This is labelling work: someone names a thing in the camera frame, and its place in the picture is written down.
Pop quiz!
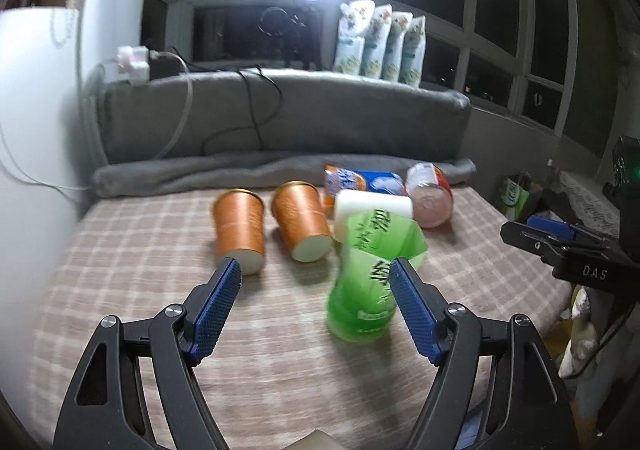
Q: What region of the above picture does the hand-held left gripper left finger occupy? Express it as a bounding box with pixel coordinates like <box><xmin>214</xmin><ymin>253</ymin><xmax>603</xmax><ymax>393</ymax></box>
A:
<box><xmin>52</xmin><ymin>257</ymin><xmax>243</xmax><ymax>450</ymax></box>

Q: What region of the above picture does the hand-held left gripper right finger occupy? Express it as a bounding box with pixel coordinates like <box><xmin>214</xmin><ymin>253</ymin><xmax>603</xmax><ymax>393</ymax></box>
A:
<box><xmin>389</xmin><ymin>257</ymin><xmax>576</xmax><ymax>450</ymax></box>

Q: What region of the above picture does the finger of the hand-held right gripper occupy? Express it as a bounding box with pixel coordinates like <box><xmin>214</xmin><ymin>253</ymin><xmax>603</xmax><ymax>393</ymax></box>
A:
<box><xmin>500</xmin><ymin>221</ymin><xmax>568</xmax><ymax>276</ymax></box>
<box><xmin>526</xmin><ymin>215</ymin><xmax>613</xmax><ymax>247</ymax></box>

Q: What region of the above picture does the green plastic bottle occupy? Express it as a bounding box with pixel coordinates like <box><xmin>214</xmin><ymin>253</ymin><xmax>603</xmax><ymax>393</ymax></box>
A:
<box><xmin>325</xmin><ymin>210</ymin><xmax>429</xmax><ymax>344</ymax></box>

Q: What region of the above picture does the orange cup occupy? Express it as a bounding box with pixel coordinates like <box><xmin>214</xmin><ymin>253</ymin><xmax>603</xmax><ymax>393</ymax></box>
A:
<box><xmin>271</xmin><ymin>180</ymin><xmax>335</xmax><ymax>264</ymax></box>
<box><xmin>212</xmin><ymin>188</ymin><xmax>266</xmax><ymax>276</ymax></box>

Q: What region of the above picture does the red cup with clear lid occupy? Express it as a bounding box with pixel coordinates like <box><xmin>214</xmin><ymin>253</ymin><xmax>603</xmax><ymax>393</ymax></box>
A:
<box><xmin>404</xmin><ymin>162</ymin><xmax>455</xmax><ymax>230</ymax></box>

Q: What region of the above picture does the white cup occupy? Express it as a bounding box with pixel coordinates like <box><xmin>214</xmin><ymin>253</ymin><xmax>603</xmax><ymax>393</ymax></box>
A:
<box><xmin>333</xmin><ymin>189</ymin><xmax>415</xmax><ymax>240</ymax></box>

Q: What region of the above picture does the white lace cloth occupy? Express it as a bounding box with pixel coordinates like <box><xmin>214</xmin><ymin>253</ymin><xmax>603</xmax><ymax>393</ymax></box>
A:
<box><xmin>554</xmin><ymin>170</ymin><xmax>622</xmax><ymax>237</ymax></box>

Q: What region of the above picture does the green and white box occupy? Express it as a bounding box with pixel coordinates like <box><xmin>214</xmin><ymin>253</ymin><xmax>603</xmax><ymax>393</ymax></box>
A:
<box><xmin>497</xmin><ymin>174</ymin><xmax>532</xmax><ymax>222</ymax></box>

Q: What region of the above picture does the white crumpled cloth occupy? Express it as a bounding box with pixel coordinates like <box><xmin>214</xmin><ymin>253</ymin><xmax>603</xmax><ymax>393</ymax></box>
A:
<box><xmin>557</xmin><ymin>287</ymin><xmax>602</xmax><ymax>379</ymax></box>

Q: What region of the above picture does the plaid bed sheet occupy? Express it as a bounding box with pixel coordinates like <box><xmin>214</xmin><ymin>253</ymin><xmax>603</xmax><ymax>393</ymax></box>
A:
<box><xmin>27</xmin><ymin>185</ymin><xmax>574</xmax><ymax>450</ymax></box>

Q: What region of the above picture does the folded grey blanket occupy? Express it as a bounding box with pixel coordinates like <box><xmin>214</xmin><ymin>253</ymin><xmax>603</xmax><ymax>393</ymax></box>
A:
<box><xmin>92</xmin><ymin>152</ymin><xmax>477</xmax><ymax>199</ymax></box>

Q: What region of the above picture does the blue orange snack packet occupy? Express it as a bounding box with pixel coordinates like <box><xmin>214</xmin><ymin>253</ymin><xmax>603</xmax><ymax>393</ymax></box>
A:
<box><xmin>322</xmin><ymin>164</ymin><xmax>407</xmax><ymax>219</ymax></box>

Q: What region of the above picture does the beige block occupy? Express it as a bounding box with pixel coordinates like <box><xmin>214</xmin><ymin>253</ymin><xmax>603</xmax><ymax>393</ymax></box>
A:
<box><xmin>284</xmin><ymin>429</ymin><xmax>347</xmax><ymax>450</ymax></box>

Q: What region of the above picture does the grey cushion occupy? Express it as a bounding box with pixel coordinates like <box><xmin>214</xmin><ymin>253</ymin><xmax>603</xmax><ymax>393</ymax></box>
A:
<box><xmin>96</xmin><ymin>67</ymin><xmax>472</xmax><ymax>167</ymax></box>

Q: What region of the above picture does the black power adapter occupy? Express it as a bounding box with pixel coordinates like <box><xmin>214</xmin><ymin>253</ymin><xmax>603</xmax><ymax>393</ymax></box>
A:
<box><xmin>148</xmin><ymin>50</ymin><xmax>182</xmax><ymax>80</ymax></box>

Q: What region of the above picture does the black lamp stand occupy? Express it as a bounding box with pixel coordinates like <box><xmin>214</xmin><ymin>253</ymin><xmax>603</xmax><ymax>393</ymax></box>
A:
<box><xmin>259</xmin><ymin>0</ymin><xmax>322</xmax><ymax>71</ymax></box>

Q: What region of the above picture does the black cable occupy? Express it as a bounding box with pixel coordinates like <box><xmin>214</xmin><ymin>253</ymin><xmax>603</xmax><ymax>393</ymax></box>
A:
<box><xmin>201</xmin><ymin>67</ymin><xmax>284</xmax><ymax>156</ymax></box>

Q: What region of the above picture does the white cable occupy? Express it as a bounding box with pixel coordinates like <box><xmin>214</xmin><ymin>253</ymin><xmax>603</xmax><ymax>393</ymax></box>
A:
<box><xmin>0</xmin><ymin>57</ymin><xmax>194</xmax><ymax>192</ymax></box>

